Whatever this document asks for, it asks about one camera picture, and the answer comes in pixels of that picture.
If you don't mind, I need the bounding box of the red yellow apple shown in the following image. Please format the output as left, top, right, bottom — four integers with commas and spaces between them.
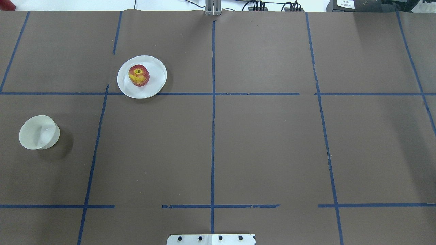
128, 65, 150, 87

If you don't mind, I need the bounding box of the white round plate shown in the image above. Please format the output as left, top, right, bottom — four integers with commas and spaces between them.
117, 55, 168, 99

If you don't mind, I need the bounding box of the white bowl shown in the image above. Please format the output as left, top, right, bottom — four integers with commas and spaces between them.
19, 115, 60, 150

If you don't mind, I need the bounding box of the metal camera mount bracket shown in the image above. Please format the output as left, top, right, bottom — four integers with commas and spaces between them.
205, 0, 222, 16

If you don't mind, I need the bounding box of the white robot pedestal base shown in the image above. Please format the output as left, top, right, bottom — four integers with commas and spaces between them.
166, 234, 256, 245

